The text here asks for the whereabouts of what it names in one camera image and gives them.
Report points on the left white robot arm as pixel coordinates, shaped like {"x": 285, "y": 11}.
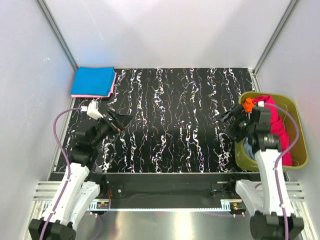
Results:
{"x": 80, "y": 185}

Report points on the right aluminium frame post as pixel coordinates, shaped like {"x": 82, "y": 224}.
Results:
{"x": 276, "y": 34}

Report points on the left aluminium frame post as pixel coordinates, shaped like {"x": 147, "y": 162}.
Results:
{"x": 57, "y": 33}

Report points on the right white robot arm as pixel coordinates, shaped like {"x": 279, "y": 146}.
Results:
{"x": 272, "y": 216}

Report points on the grey blue t shirt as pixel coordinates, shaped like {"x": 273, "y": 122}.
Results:
{"x": 248, "y": 148}

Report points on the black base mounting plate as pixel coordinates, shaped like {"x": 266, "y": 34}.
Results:
{"x": 170, "y": 187}

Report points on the aluminium frame post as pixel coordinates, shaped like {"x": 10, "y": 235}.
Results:
{"x": 57, "y": 33}
{"x": 276, "y": 34}

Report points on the orange t shirt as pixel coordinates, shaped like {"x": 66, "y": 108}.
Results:
{"x": 248, "y": 105}

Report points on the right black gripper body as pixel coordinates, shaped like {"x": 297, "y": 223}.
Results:
{"x": 239, "y": 127}

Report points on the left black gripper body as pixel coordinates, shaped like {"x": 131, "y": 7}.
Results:
{"x": 115, "y": 123}

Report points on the magenta t shirt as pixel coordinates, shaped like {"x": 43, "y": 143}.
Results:
{"x": 276, "y": 121}

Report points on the aluminium front rail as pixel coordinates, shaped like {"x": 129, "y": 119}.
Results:
{"x": 189, "y": 200}

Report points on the black marble pattern mat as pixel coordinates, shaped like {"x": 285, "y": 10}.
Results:
{"x": 173, "y": 129}

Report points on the folded blue t shirt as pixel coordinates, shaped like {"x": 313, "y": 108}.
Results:
{"x": 93, "y": 82}

